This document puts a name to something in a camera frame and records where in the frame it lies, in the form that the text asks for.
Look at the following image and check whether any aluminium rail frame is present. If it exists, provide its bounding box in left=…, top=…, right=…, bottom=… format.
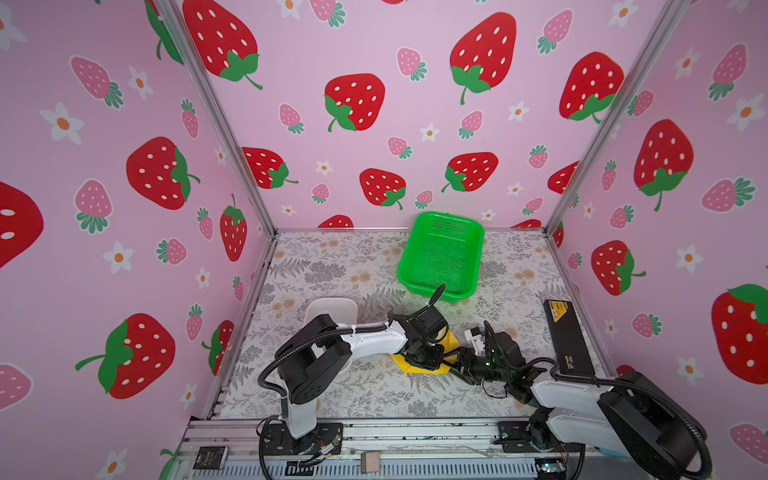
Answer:
left=161, top=418, right=648, bottom=479

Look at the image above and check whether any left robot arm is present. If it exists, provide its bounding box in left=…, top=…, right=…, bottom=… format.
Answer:
left=257, top=306, right=449, bottom=440

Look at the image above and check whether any white rectangular tray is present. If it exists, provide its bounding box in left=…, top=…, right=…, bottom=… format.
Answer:
left=301, top=297, right=358, bottom=336

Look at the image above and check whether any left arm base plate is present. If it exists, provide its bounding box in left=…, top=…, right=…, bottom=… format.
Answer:
left=259, top=421, right=344, bottom=456

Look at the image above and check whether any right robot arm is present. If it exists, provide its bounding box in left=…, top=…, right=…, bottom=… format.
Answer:
left=443, top=325, right=713, bottom=479

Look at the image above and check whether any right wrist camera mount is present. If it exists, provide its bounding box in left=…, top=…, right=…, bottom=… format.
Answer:
left=464, top=327, right=486, bottom=356

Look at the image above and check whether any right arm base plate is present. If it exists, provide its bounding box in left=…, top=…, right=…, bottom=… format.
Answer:
left=492, top=420, right=579, bottom=454

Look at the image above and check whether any black box yellow label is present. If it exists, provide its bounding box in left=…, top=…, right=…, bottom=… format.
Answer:
left=543, top=300, right=595, bottom=378

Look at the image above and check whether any small pink block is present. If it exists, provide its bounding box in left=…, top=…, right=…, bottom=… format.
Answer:
left=360, top=451, right=381, bottom=475

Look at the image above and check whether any green plastic basket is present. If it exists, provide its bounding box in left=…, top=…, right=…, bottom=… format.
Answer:
left=397, top=212, right=485, bottom=303

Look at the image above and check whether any small black card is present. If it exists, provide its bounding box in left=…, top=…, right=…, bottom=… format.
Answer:
left=193, top=446, right=229, bottom=470

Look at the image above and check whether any yellow paper napkin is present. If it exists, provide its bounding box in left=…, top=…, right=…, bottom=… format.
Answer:
left=391, top=331, right=460, bottom=375

